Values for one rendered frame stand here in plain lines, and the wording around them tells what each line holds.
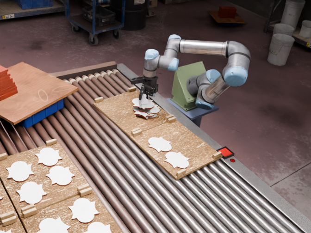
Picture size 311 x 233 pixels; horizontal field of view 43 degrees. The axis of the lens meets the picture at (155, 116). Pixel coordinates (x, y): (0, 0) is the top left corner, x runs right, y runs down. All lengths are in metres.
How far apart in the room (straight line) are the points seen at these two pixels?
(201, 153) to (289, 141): 2.13
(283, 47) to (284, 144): 1.87
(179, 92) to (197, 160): 0.66
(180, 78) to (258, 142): 1.66
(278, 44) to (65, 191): 4.26
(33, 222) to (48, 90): 0.93
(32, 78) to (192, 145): 1.09
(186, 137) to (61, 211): 0.87
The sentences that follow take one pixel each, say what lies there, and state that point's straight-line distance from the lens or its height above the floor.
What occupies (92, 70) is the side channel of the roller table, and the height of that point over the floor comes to 0.94.
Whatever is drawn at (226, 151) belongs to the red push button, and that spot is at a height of 0.93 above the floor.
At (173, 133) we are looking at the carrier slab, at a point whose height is 0.94.
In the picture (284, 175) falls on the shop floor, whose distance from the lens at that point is 3.79.
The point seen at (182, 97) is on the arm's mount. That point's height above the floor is 0.95.
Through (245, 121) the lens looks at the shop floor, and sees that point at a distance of 4.33.
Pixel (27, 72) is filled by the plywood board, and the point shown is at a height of 1.04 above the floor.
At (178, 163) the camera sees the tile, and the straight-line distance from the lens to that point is 2.12.
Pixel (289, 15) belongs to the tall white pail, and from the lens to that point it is 6.69.
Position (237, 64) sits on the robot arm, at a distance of 2.12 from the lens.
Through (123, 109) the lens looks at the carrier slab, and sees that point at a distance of 2.50.
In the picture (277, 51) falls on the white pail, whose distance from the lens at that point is 5.71.
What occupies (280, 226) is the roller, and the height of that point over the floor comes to 0.92.
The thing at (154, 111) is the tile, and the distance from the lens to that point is 2.43.
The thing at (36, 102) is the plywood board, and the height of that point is 1.04.
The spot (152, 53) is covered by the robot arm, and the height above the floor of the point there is 1.37.
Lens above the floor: 2.32
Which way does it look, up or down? 34 degrees down
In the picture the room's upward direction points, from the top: 7 degrees clockwise
